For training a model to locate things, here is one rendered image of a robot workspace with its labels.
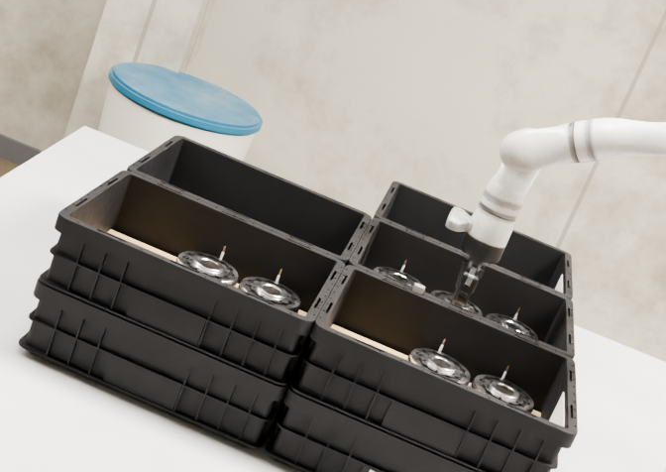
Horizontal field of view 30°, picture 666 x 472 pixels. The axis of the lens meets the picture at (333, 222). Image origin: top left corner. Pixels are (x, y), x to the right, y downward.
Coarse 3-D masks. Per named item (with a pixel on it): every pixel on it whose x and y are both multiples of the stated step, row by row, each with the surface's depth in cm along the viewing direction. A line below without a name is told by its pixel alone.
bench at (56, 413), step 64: (0, 192) 237; (64, 192) 250; (0, 256) 212; (0, 320) 191; (0, 384) 175; (64, 384) 181; (576, 384) 256; (640, 384) 270; (0, 448) 160; (64, 448) 166; (128, 448) 171; (192, 448) 178; (256, 448) 184; (576, 448) 226; (640, 448) 237
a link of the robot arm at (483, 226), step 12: (456, 216) 214; (468, 216) 218; (480, 216) 214; (492, 216) 212; (456, 228) 213; (468, 228) 215; (480, 228) 213; (492, 228) 213; (504, 228) 213; (480, 240) 214; (492, 240) 213; (504, 240) 214
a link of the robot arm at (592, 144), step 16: (576, 128) 205; (592, 128) 204; (608, 128) 203; (624, 128) 203; (640, 128) 204; (656, 128) 204; (576, 144) 205; (592, 144) 204; (608, 144) 203; (624, 144) 203; (640, 144) 203; (656, 144) 203; (592, 160) 206
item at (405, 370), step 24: (336, 288) 191; (456, 312) 200; (312, 336) 176; (336, 336) 174; (360, 360) 175; (384, 360) 174; (432, 384) 174; (456, 384) 174; (480, 408) 173; (504, 408) 173; (576, 408) 182; (528, 432) 173; (552, 432) 172; (576, 432) 173
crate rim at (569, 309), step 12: (372, 228) 229; (396, 228) 230; (360, 240) 216; (420, 240) 230; (360, 252) 214; (456, 252) 229; (348, 264) 204; (384, 276) 204; (504, 276) 229; (408, 288) 202; (540, 288) 228; (444, 300) 203; (564, 300) 228; (468, 312) 202; (528, 336) 202; (552, 348) 201
